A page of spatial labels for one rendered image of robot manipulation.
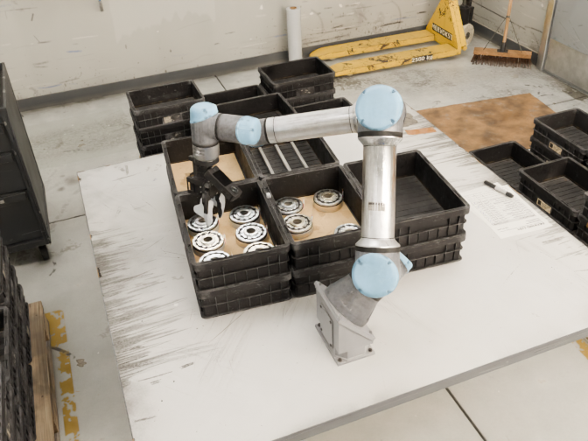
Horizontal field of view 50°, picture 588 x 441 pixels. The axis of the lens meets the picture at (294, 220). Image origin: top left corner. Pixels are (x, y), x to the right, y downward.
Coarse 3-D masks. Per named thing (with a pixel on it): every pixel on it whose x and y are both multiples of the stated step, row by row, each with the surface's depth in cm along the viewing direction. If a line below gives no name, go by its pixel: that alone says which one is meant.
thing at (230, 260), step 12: (252, 180) 221; (264, 192) 214; (180, 204) 211; (180, 216) 205; (276, 216) 203; (288, 240) 192; (192, 252) 189; (252, 252) 188; (264, 252) 189; (276, 252) 190; (192, 264) 185; (204, 264) 185; (216, 264) 186; (228, 264) 187
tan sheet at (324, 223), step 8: (304, 200) 227; (312, 200) 227; (304, 208) 223; (312, 208) 223; (344, 208) 222; (312, 216) 219; (320, 216) 219; (328, 216) 219; (336, 216) 218; (344, 216) 218; (352, 216) 218; (320, 224) 215; (328, 224) 215; (336, 224) 215; (312, 232) 212; (320, 232) 211; (328, 232) 211; (296, 240) 209
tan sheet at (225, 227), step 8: (216, 216) 221; (224, 216) 221; (224, 224) 217; (264, 224) 216; (224, 232) 214; (232, 232) 214; (224, 240) 210; (232, 240) 210; (232, 248) 206; (240, 248) 206
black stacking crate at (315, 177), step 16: (304, 176) 224; (320, 176) 226; (336, 176) 228; (272, 192) 225; (288, 192) 226; (304, 192) 228; (352, 192) 217; (352, 208) 220; (352, 240) 197; (304, 256) 195; (320, 256) 197; (336, 256) 199; (352, 256) 201
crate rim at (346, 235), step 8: (320, 168) 225; (328, 168) 225; (344, 168) 225; (280, 176) 222; (288, 176) 222; (264, 184) 218; (352, 184) 216; (360, 192) 212; (272, 200) 210; (280, 216) 202; (344, 232) 194; (352, 232) 194; (360, 232) 195; (304, 240) 192; (312, 240) 192; (320, 240) 192; (328, 240) 193; (336, 240) 194; (344, 240) 195; (296, 248) 191; (304, 248) 192
